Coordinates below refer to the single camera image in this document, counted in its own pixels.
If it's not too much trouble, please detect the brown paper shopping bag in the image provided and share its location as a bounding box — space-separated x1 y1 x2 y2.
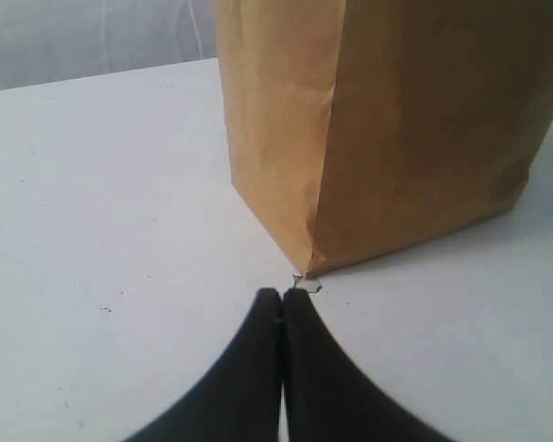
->
215 1 553 277

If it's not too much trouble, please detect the torn white paper scrap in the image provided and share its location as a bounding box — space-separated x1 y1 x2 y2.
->
292 274 323 294

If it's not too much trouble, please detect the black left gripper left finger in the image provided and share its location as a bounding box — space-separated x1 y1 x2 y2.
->
128 288 283 441

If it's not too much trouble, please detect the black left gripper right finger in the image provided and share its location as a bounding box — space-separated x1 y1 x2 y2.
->
282 288 447 442

